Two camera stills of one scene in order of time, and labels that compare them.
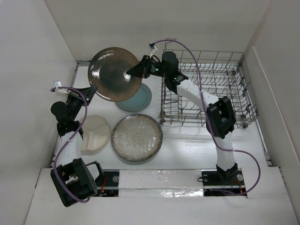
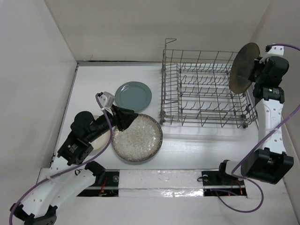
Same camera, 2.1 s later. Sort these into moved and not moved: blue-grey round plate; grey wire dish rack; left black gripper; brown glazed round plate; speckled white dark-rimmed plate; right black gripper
Moved: left black gripper; right black gripper; brown glazed round plate
Not moved: speckled white dark-rimmed plate; grey wire dish rack; blue-grey round plate
